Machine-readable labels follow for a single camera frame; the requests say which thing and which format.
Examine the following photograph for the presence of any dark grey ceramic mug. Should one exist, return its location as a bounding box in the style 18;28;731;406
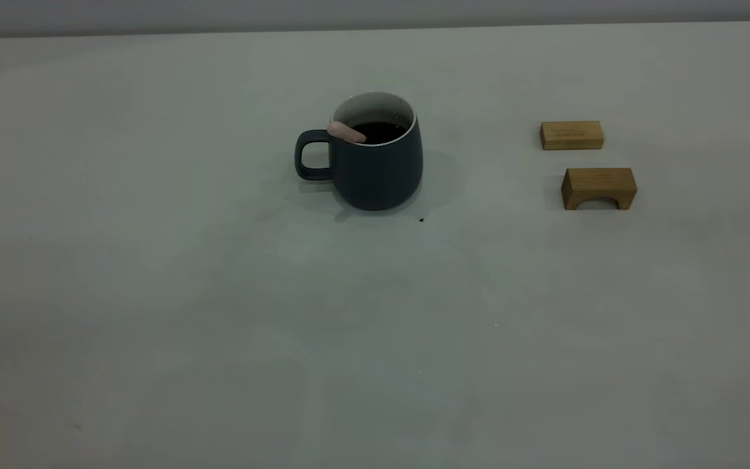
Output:
295;91;424;211

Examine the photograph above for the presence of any pink handled metal spoon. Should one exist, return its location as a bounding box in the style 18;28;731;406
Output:
327;121;368;145

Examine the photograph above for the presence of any dark coffee liquid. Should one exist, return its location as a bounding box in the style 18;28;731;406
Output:
349;121;410;145

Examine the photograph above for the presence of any rectangular wooden block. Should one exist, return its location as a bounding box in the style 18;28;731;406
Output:
540;121;605;151

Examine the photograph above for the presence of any arched wooden block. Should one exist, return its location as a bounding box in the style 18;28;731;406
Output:
561;167;638;210

